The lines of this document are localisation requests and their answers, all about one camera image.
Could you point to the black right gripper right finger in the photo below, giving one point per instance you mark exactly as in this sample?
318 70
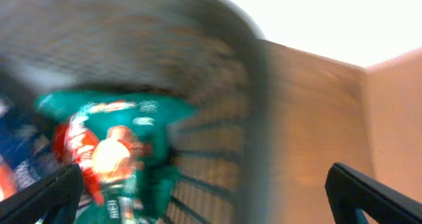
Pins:
352 194

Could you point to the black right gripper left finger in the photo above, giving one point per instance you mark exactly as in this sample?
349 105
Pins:
54 199

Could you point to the Kleenex tissue multipack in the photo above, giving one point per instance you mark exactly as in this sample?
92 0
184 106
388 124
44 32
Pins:
26 155

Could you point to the green Nescafe coffee bag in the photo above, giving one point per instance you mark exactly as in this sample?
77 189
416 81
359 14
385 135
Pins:
120 143

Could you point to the grey plastic basket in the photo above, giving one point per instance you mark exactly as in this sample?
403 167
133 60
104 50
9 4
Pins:
205 51

